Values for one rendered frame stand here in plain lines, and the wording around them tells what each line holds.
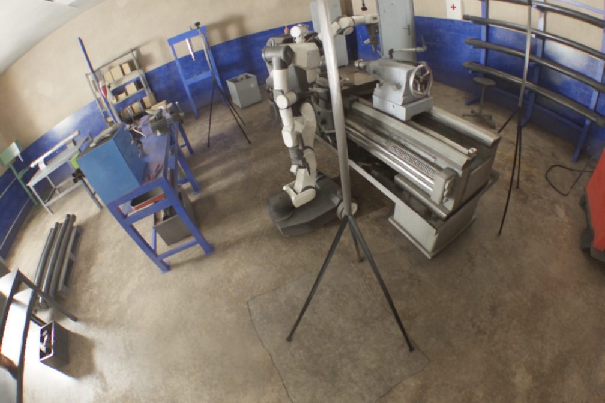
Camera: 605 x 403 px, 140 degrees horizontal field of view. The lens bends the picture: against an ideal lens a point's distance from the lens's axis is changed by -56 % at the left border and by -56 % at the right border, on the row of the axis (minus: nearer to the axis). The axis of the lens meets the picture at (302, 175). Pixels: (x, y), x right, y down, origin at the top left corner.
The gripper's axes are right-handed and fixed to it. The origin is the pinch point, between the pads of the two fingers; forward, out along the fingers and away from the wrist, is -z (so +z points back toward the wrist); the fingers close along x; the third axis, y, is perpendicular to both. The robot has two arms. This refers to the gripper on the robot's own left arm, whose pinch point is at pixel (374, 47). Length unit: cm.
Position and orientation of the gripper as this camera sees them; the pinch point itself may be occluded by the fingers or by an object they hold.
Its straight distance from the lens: 199.6
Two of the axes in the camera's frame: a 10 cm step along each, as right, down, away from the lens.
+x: 0.9, -6.2, 7.8
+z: -1.8, -7.8, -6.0
